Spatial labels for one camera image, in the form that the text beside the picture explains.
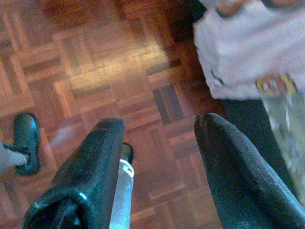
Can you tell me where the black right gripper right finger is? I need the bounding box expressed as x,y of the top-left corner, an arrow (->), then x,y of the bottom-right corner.
194,113 -> 305,229

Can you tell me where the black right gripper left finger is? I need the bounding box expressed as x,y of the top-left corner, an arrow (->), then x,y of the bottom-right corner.
22,117 -> 126,229

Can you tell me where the grey left robot leg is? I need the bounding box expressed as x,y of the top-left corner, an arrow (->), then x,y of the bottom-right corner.
0,113 -> 41,177

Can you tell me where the bed with beige floral sheet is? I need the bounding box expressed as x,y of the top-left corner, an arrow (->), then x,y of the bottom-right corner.
221,92 -> 305,207

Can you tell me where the pink cartoon print blanket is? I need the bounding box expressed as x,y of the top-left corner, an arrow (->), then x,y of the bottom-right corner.
192,0 -> 305,100

